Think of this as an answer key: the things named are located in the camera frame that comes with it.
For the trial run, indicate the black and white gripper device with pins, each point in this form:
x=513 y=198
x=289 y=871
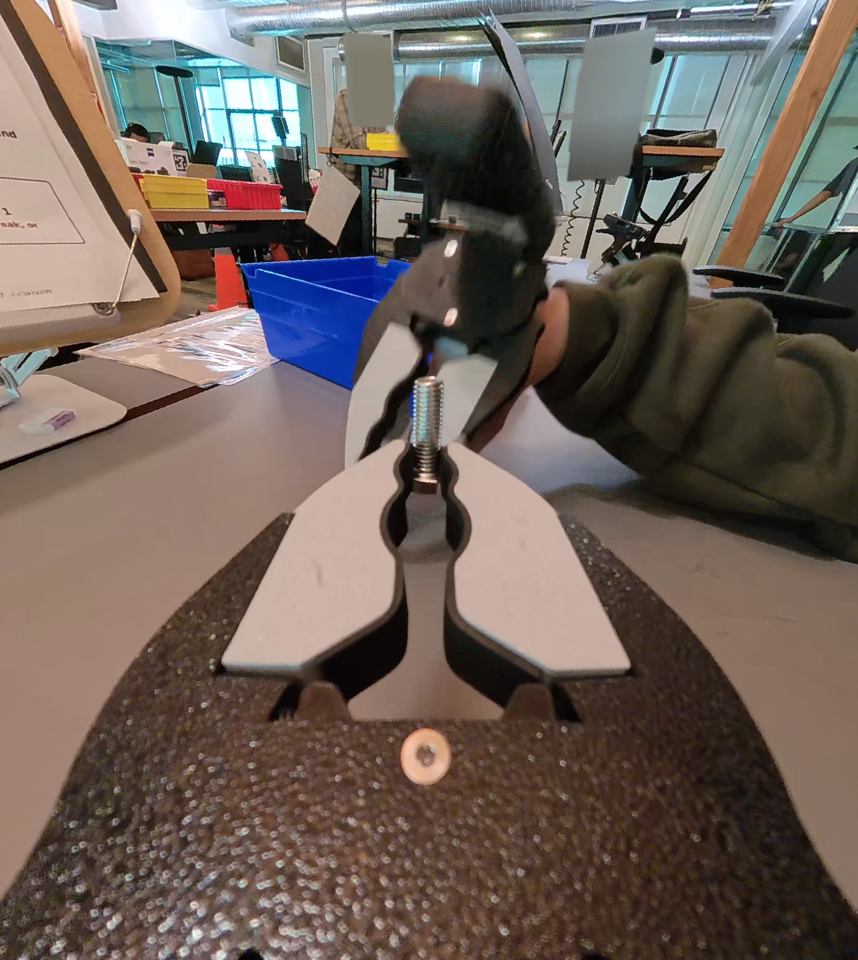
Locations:
x=624 y=240

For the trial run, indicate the wooden post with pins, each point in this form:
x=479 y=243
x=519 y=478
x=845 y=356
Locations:
x=796 y=135

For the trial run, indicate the orange traffic cone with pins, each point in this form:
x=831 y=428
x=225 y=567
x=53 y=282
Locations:
x=230 y=285

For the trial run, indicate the small yellow bin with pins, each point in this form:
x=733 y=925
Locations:
x=173 y=191
x=384 y=141

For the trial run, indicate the grey desk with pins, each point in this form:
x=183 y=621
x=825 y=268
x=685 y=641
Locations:
x=121 y=382
x=98 y=562

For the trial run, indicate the wooden top work table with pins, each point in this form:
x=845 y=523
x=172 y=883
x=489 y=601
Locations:
x=226 y=215

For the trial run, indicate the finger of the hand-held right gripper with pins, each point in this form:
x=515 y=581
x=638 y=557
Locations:
x=380 y=390
x=474 y=390

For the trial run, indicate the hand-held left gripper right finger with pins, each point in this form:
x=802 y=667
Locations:
x=534 y=592

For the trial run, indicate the tall work table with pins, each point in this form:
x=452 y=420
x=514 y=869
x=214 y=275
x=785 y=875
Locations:
x=361 y=154
x=684 y=152

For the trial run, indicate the white stand base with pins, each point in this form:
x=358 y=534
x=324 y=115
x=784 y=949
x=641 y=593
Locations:
x=76 y=409

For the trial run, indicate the small purple labelled packet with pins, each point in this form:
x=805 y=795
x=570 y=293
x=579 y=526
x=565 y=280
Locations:
x=53 y=420

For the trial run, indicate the person's right forearm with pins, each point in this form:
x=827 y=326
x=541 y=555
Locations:
x=699 y=390

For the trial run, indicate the black office chair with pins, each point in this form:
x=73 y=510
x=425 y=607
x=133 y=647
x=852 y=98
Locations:
x=774 y=300

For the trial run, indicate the steel hex bolt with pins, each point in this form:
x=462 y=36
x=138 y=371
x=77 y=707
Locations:
x=425 y=420

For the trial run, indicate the clear plastic document sleeves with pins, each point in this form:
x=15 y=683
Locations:
x=188 y=345

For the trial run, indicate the small red bin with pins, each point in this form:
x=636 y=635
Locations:
x=245 y=193

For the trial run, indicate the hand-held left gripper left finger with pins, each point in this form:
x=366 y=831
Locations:
x=324 y=592

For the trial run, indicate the person's right hand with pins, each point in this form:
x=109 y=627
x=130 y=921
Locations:
x=552 y=337

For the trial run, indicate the instruction sheet on stand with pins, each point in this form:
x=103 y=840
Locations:
x=61 y=330

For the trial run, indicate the silver air duct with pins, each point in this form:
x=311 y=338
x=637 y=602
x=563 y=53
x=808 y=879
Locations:
x=399 y=11

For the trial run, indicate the printed instruction sheet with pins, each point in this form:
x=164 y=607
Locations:
x=23 y=225

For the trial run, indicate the dark bag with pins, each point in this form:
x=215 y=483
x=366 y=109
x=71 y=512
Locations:
x=676 y=139

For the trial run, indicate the blue plastic bin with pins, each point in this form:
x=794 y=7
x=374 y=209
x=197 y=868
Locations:
x=309 y=322

